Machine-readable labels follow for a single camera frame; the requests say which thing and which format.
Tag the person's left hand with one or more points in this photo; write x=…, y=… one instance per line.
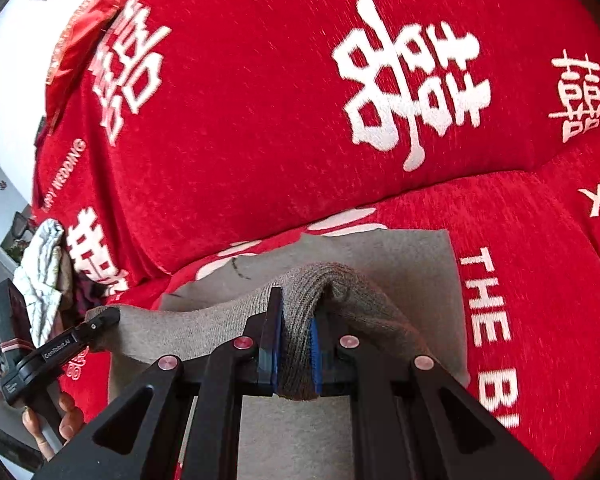
x=72, y=417

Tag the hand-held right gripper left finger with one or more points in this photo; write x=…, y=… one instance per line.
x=277, y=345

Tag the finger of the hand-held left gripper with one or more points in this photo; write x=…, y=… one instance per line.
x=102, y=322

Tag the black chair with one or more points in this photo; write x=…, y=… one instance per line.
x=20, y=232

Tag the white grey patterned cloth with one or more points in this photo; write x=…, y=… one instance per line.
x=42, y=270

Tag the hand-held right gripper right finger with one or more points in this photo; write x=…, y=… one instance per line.
x=316, y=357

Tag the grey knit sweater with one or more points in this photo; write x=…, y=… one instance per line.
x=360, y=300

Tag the red cushion with gold print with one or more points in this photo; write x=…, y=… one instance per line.
x=85, y=25

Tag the red printed sofa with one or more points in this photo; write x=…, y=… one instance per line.
x=255, y=110

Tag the dark red box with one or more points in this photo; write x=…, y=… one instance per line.
x=9, y=310

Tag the dark cloth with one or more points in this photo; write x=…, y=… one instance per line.
x=85, y=290

